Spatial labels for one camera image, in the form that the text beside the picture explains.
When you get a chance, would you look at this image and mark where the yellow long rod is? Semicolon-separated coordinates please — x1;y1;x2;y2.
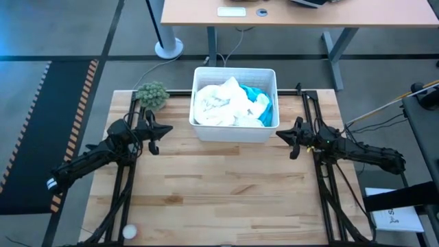
394;79;439;101

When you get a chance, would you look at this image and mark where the black aluminium table frame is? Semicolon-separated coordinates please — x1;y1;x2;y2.
67;82;378;247

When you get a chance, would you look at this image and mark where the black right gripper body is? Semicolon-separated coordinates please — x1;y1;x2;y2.
289;116;322;161

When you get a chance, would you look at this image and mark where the white printed paper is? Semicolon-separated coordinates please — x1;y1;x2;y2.
364;187;425;234

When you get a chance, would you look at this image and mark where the white rectangular desk plate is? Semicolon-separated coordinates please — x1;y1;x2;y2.
217;6;248;18

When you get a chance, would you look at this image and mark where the wooden desk with grey legs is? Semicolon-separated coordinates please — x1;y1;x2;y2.
160;0;439;92

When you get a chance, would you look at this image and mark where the black cart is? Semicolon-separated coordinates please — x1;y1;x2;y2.
401;94;439;193

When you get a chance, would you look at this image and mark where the black clamp device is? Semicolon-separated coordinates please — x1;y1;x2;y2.
410;81;439;111

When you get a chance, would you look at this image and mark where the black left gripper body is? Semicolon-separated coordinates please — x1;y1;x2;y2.
135;109;161;156

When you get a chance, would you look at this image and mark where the white round puck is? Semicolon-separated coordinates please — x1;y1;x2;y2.
122;224;139;240

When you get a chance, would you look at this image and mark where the green potted plant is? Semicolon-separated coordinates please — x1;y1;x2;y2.
135;80;171;112

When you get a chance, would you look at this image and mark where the white long rod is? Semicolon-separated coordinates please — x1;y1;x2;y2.
346;82;439;126

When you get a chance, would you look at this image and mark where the white long-sleeved garment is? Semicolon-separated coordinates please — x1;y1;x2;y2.
193;76;257;127

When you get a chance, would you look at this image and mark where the grey floor cable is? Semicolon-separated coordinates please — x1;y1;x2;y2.
219;27;246;68
132;54;185;91

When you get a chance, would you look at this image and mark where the navy box with white stripes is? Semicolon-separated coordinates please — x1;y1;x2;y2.
289;0;329;9

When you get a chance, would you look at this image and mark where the black flat bar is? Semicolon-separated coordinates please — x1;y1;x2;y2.
362;180;439;213

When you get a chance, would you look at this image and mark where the black hazard-striped floor mat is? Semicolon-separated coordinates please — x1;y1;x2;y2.
0;60;100;215

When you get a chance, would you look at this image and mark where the white perforated laundry basket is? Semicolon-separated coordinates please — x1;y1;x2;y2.
189;67;281;144

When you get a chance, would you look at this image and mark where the grey pole with round base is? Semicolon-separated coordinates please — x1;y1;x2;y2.
145;0;185;60

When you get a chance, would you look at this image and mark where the teal knit garment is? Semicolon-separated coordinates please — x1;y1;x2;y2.
239;84;274;128

